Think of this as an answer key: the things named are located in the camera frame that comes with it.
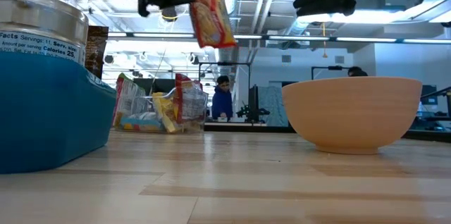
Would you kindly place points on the orange bowl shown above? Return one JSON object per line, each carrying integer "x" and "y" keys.
{"x": 352, "y": 111}

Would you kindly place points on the yellow chicken ramen packet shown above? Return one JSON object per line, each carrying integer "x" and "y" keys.
{"x": 165, "y": 111}

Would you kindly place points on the small black robot arm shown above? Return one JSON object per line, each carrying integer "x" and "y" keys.
{"x": 252, "y": 113}

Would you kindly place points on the person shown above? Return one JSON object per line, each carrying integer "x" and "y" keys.
{"x": 222, "y": 100}
{"x": 357, "y": 72}

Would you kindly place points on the grey blue partition panel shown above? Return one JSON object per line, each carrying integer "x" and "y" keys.
{"x": 275, "y": 104}

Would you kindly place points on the black standing monitor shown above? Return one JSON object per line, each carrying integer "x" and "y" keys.
{"x": 253, "y": 93}

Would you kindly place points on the black desk monitor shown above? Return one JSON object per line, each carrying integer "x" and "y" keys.
{"x": 429, "y": 94}

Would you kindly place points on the clear plastic container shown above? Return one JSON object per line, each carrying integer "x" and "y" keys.
{"x": 202, "y": 129}

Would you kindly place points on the dark teal plastic tray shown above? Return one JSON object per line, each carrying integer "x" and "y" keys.
{"x": 53, "y": 111}

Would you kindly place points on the silver spiral ceiling duct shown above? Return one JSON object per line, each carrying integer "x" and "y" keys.
{"x": 297, "y": 28}

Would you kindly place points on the black metal rack frame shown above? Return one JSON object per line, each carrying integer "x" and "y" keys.
{"x": 327, "y": 67}

